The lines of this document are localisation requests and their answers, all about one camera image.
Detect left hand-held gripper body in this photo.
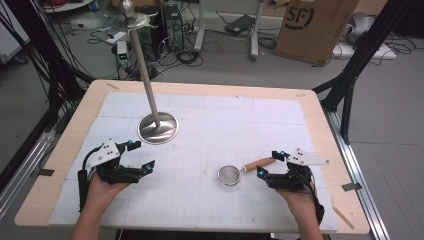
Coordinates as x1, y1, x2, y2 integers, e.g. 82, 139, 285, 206
85, 138, 141, 185

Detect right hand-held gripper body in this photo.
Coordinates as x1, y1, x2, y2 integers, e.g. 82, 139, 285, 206
266, 148, 330, 193

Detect wooden handled mesh strainer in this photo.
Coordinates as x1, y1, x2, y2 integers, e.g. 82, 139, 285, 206
216, 156, 278, 187

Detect person's left hand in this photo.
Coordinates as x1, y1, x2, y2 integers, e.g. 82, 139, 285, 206
87, 173, 132, 212

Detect person's right hand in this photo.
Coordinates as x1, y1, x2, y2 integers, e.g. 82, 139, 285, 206
275, 185, 317, 218

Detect metal pole stand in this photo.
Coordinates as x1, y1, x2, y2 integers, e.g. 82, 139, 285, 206
111, 0, 180, 145

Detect wooden table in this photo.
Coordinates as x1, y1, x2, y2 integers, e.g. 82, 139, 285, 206
14, 79, 371, 235

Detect thin wooden stick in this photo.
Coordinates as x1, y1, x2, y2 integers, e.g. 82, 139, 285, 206
332, 205, 355, 231

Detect white device with green light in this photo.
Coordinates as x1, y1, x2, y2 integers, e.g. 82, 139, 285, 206
116, 40, 130, 68

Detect white power strip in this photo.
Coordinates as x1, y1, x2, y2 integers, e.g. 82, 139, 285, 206
105, 31, 127, 45

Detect black computer tower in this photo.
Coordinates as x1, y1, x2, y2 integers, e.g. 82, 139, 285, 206
162, 3, 185, 53
142, 4, 168, 63

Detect white floor board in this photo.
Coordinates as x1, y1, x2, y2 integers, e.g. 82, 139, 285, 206
332, 41, 398, 61

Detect large closed cardboard box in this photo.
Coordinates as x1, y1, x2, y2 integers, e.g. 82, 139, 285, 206
273, 0, 360, 66

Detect black flat device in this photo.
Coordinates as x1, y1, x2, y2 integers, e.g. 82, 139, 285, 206
224, 14, 256, 37

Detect grey bag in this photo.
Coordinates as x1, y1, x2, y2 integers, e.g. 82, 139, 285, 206
345, 12, 377, 45

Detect white round table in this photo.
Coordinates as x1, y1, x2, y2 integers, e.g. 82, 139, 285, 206
42, 0, 95, 14

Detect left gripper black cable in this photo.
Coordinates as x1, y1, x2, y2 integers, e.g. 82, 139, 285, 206
77, 146, 102, 213

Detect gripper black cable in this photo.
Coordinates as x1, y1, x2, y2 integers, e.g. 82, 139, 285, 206
77, 146, 102, 213
293, 168, 325, 225

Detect aluminium rail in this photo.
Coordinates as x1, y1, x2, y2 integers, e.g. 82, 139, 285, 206
323, 109, 392, 240
0, 128, 58, 219

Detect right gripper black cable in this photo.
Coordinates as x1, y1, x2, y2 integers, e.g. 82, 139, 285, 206
293, 168, 325, 225

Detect tangle of black floor cables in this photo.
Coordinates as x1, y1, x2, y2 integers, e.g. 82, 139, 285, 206
68, 9, 205, 81

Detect white stand frame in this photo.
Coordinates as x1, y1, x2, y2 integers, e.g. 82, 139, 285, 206
194, 0, 267, 63

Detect black frame struts with cables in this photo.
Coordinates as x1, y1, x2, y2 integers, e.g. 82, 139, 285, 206
3, 0, 96, 134

